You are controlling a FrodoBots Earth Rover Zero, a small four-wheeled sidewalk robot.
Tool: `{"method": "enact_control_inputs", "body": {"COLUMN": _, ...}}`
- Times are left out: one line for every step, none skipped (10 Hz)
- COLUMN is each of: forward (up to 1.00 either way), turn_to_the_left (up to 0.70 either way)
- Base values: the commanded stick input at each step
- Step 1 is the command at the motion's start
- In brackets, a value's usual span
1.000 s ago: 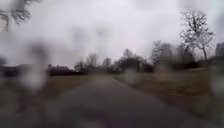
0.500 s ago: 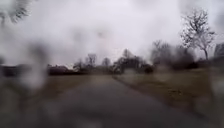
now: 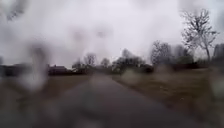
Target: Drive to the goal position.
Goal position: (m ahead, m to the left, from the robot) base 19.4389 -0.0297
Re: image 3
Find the row of bare trees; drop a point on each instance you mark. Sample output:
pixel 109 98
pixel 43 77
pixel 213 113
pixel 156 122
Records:
pixel 133 61

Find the grey asphalt path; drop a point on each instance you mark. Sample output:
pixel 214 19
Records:
pixel 100 106

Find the dark low building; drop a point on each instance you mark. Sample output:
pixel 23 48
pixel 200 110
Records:
pixel 57 69

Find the brown grass field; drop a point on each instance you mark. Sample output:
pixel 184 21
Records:
pixel 173 88

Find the bare birch tree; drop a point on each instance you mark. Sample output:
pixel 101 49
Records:
pixel 199 33

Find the brown grass verge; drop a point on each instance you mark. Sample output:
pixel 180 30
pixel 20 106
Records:
pixel 20 96

